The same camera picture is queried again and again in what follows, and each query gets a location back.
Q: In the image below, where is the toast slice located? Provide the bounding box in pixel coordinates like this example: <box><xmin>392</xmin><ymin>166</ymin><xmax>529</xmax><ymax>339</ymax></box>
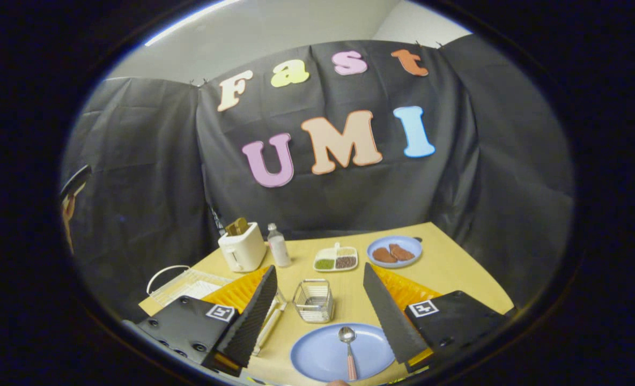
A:
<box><xmin>225</xmin><ymin>217</ymin><xmax>250</xmax><ymax>237</ymax></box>

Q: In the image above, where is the white divided tray with beans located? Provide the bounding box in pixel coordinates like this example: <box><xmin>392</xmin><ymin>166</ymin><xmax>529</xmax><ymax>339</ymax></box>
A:
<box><xmin>313</xmin><ymin>243</ymin><xmax>359</xmax><ymax>273</ymax></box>

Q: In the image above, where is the white toaster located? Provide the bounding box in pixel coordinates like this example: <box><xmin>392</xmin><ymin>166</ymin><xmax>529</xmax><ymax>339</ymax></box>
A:
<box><xmin>218</xmin><ymin>222</ymin><xmax>268</xmax><ymax>273</ymax></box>

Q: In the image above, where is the metal spoon with pink handle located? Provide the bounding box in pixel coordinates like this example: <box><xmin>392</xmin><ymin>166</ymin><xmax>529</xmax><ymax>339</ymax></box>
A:
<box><xmin>338</xmin><ymin>326</ymin><xmax>358</xmax><ymax>382</ymax></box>

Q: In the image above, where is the clear plastic bottle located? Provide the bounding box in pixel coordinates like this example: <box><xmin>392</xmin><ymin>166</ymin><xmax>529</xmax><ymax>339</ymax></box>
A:
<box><xmin>267</xmin><ymin>223</ymin><xmax>292</xmax><ymax>268</ymax></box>

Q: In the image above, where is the metal wire basket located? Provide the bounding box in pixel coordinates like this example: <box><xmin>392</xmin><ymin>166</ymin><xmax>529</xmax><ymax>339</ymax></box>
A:
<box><xmin>292</xmin><ymin>278</ymin><xmax>336</xmax><ymax>324</ymax></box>

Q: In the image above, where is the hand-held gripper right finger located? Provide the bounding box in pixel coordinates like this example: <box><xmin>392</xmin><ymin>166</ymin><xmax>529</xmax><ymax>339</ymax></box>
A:
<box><xmin>363</xmin><ymin>262</ymin><xmax>512</xmax><ymax>373</ymax></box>

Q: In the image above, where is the white peg dish rack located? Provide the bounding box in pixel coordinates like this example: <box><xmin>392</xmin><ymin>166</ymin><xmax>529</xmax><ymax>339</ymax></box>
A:
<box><xmin>252</xmin><ymin>289</ymin><xmax>289</xmax><ymax>358</ymax></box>

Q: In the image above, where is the blue plate with patties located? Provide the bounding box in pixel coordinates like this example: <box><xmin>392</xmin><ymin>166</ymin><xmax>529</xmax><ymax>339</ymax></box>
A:
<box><xmin>366</xmin><ymin>235</ymin><xmax>424</xmax><ymax>269</ymax></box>

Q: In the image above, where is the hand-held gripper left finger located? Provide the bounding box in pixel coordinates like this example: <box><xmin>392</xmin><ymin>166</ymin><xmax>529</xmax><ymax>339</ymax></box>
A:
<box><xmin>135</xmin><ymin>264</ymin><xmax>278</xmax><ymax>376</ymax></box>

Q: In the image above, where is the black backdrop cloth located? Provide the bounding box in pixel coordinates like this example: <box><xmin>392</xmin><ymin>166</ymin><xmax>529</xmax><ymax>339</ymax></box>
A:
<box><xmin>60</xmin><ymin>40</ymin><xmax>575</xmax><ymax>322</ymax></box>

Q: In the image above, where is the white wire tray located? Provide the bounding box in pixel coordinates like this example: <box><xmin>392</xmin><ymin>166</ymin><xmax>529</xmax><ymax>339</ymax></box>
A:
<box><xmin>146</xmin><ymin>264</ymin><xmax>233</xmax><ymax>308</ymax></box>

